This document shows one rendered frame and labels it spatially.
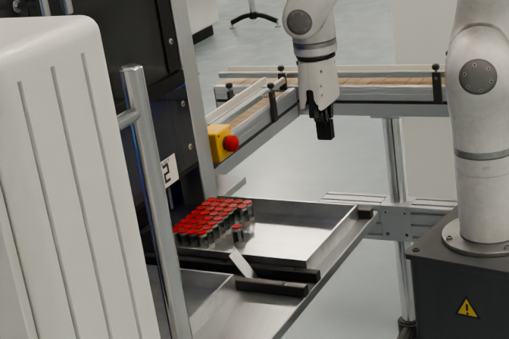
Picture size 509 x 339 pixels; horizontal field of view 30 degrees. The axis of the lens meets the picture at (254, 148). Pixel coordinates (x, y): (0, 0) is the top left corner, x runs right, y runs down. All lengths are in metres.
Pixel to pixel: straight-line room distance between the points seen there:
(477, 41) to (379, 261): 2.16
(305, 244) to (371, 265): 1.84
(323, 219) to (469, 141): 0.39
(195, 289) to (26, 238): 0.98
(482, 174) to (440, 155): 1.62
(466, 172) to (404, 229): 1.09
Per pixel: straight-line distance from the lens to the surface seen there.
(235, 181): 2.31
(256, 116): 2.61
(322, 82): 1.82
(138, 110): 1.00
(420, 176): 3.50
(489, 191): 1.85
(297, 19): 1.72
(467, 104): 1.74
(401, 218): 2.90
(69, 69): 0.89
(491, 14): 1.83
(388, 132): 2.82
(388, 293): 3.56
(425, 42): 3.33
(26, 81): 0.85
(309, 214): 2.05
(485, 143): 1.81
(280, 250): 1.92
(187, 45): 2.10
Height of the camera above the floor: 1.70
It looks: 19 degrees down
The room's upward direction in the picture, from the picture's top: 8 degrees counter-clockwise
